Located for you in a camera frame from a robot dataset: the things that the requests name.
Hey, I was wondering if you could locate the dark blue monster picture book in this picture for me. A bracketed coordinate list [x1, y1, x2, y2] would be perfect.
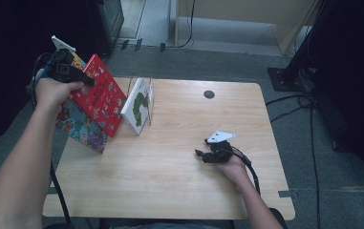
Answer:
[54, 98, 109, 154]

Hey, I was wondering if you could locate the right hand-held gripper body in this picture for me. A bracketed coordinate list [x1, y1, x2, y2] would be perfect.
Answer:
[204, 131, 236, 165]

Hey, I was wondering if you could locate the black floor cable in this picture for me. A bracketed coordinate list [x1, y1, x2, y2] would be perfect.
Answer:
[265, 92, 314, 108]
[268, 104, 314, 124]
[308, 104, 321, 229]

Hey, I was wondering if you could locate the black metal stand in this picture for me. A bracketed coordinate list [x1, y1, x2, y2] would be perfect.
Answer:
[267, 0, 333, 94]

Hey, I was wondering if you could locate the person's right hand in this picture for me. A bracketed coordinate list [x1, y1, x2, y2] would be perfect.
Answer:
[216, 154, 250, 192]

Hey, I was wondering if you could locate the right hand-held gripper cable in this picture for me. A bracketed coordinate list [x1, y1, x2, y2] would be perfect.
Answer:
[230, 146, 262, 196]

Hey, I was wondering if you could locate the grey tape strip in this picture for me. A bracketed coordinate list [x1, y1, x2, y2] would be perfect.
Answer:
[277, 189, 300, 199]

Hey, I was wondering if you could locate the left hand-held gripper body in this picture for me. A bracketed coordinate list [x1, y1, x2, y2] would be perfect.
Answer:
[47, 34, 77, 84]

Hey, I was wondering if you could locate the white caterpillar picture book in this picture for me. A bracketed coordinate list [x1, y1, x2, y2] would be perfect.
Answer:
[120, 77, 155, 136]

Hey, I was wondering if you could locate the black hanging cable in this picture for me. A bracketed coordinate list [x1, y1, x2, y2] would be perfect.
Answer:
[166, 0, 197, 50]

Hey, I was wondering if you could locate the red picture book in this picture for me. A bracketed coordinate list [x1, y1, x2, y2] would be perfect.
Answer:
[70, 52, 128, 138]

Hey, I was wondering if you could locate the left hand-held gripper cable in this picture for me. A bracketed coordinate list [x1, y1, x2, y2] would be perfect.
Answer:
[26, 52, 73, 225]

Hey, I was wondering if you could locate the person's left hand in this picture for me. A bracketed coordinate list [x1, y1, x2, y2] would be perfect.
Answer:
[35, 77, 85, 111]

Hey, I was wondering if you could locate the hand-held gripper cable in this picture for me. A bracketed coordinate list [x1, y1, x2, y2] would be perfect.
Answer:
[230, 146, 262, 196]
[26, 52, 73, 225]

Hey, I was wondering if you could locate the dark curtain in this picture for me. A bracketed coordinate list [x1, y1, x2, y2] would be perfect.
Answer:
[0, 0, 97, 151]
[307, 0, 364, 185]

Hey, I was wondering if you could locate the dark cabinet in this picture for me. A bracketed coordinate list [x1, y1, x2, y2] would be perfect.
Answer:
[85, 0, 125, 56]

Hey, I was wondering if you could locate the cartoon animals picture book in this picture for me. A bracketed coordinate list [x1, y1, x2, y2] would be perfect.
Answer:
[70, 52, 87, 72]

